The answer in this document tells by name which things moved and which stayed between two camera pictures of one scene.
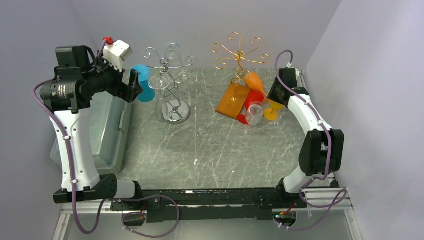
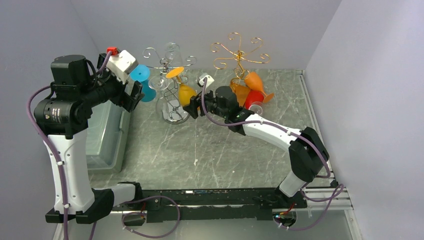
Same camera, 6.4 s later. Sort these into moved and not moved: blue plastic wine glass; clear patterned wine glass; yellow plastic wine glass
Moved: yellow plastic wine glass
Not moved: blue plastic wine glass; clear patterned wine glass
